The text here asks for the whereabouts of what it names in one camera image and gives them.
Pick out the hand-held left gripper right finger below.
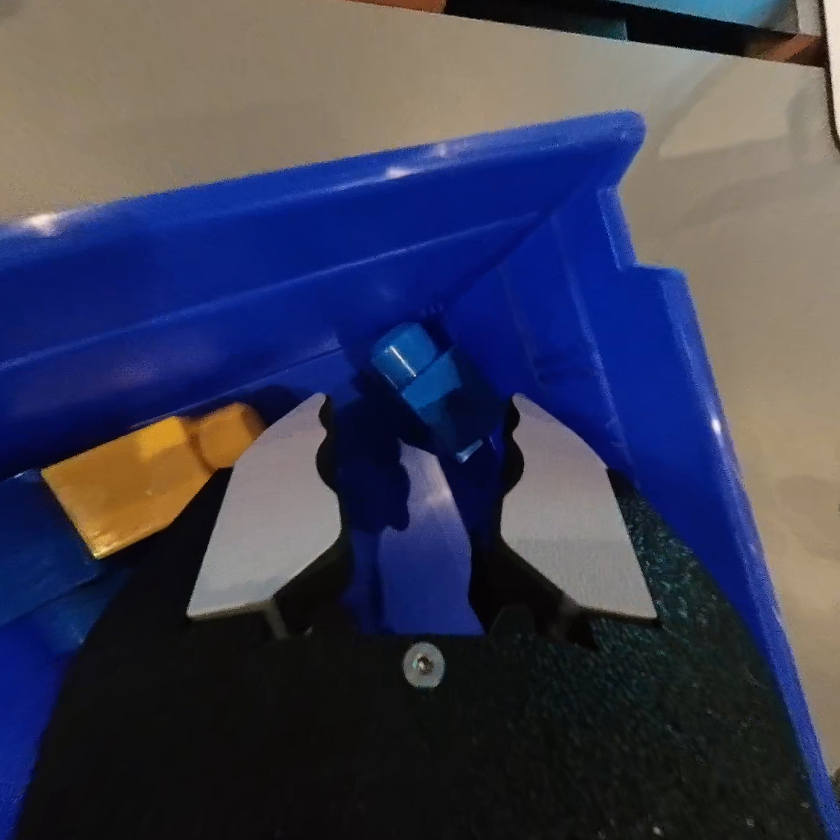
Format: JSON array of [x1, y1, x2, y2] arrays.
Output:
[[469, 392, 658, 644]]

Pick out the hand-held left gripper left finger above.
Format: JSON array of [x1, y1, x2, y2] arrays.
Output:
[[185, 392, 358, 641]]

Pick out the yellow mega block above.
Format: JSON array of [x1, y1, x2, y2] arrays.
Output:
[[41, 402, 266, 560]]

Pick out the blue mega block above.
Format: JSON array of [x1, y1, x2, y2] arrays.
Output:
[[369, 326, 490, 463]]

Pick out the blue plastic bin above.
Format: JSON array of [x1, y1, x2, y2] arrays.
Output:
[[0, 110, 840, 840]]

